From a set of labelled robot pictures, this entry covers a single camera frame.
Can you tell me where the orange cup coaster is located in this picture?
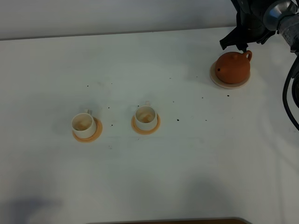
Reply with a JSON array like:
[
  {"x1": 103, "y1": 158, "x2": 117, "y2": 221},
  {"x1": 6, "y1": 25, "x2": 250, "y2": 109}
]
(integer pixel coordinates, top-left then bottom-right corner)
[
  {"x1": 131, "y1": 115, "x2": 161, "y2": 135},
  {"x1": 72, "y1": 117, "x2": 102, "y2": 143}
]

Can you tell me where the left orange cup coaster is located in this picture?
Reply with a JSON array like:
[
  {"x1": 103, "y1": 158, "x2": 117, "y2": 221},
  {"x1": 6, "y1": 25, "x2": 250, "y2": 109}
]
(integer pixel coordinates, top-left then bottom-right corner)
[{"x1": 72, "y1": 117, "x2": 102, "y2": 143}]

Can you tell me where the beige round teapot coaster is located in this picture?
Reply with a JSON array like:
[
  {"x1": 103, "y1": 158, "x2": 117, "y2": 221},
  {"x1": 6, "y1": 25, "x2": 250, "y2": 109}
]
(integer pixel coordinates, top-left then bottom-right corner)
[{"x1": 209, "y1": 62, "x2": 250, "y2": 89}]

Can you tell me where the right white teacup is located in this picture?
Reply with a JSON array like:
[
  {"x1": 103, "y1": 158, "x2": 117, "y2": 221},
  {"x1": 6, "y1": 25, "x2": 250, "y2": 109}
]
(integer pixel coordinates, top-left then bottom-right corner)
[{"x1": 134, "y1": 101, "x2": 157, "y2": 131}]

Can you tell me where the right orange cup coaster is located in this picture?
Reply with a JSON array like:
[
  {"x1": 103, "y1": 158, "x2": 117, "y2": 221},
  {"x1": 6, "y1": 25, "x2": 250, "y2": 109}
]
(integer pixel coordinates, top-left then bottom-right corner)
[{"x1": 131, "y1": 115, "x2": 161, "y2": 135}]

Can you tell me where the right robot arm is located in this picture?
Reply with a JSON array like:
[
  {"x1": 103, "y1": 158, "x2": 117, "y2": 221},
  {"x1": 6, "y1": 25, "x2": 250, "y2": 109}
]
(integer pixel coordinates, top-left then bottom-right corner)
[{"x1": 220, "y1": 0, "x2": 299, "y2": 55}]

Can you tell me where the white teacup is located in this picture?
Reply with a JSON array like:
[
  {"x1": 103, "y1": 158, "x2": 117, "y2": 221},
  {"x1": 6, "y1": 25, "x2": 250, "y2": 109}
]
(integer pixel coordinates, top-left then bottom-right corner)
[
  {"x1": 71, "y1": 109, "x2": 97, "y2": 139},
  {"x1": 134, "y1": 101, "x2": 157, "y2": 131}
]

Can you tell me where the brown clay teapot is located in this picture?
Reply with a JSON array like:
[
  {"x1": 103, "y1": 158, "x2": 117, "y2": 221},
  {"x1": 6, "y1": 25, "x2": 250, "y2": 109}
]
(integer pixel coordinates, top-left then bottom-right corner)
[{"x1": 215, "y1": 50, "x2": 252, "y2": 84}]

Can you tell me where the left white teacup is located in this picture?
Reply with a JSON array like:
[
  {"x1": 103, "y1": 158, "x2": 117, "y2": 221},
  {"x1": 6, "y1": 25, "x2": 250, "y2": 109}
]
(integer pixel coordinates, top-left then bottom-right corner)
[{"x1": 71, "y1": 109, "x2": 97, "y2": 139}]

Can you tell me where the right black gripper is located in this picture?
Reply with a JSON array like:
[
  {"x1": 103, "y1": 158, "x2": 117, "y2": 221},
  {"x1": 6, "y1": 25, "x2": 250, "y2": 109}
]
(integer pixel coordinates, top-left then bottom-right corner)
[{"x1": 220, "y1": 0, "x2": 276, "y2": 53}]

